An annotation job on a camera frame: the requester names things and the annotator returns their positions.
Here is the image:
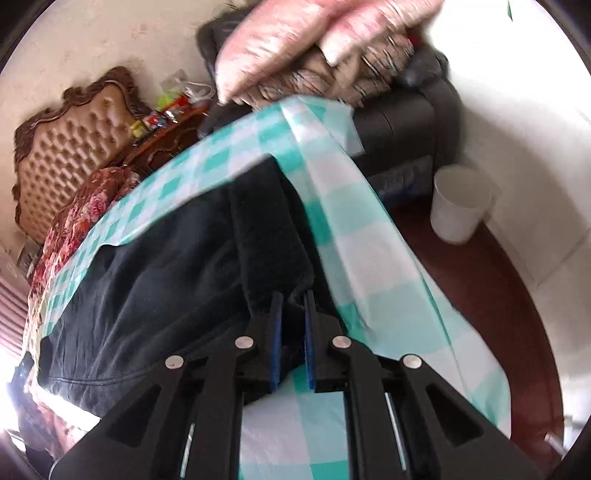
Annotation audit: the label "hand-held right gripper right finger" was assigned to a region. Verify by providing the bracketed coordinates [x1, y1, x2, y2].
[303, 290, 546, 480]

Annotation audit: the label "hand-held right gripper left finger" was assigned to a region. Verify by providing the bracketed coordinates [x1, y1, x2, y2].
[48, 292, 284, 480]

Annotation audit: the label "black pants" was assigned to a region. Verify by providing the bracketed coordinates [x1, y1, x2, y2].
[36, 156, 352, 416]

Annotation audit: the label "teal checkered cloth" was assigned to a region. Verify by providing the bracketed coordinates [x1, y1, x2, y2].
[33, 97, 512, 480]

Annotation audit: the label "white waste bin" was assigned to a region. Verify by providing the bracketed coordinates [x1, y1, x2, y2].
[430, 166, 493, 244]

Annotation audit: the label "dark wooden nightstand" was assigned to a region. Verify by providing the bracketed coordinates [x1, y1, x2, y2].
[111, 102, 218, 176]

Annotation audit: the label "black leather sofa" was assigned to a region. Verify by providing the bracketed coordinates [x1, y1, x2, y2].
[196, 18, 462, 197]

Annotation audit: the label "red floral blanket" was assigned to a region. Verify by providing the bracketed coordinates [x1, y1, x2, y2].
[25, 166, 141, 342]

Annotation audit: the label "pile of colourful packets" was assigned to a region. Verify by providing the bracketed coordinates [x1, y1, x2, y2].
[129, 69, 215, 141]

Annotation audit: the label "pink curtain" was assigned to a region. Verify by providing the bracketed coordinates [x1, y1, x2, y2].
[0, 272, 33, 365]

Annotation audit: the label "tufted brown headboard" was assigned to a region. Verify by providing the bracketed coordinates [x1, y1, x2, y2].
[13, 66, 153, 244]

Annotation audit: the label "pink pillow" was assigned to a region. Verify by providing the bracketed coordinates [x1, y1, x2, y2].
[216, 0, 446, 104]

